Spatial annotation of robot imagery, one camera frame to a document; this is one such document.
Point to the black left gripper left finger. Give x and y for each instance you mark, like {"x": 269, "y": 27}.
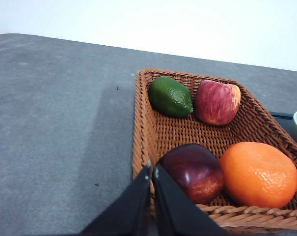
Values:
{"x": 127, "y": 213}

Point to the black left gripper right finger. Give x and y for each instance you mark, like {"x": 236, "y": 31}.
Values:
{"x": 177, "y": 214}

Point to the brown wicker basket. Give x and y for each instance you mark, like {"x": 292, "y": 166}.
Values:
{"x": 155, "y": 133}

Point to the dark red plum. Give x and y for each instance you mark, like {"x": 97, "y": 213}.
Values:
{"x": 194, "y": 169}

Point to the orange mandarin fruit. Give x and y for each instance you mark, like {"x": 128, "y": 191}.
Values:
{"x": 258, "y": 175}

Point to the green lime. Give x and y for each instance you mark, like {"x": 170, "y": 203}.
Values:
{"x": 170, "y": 96}

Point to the red yellow apple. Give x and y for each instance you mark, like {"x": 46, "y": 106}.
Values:
{"x": 217, "y": 103}

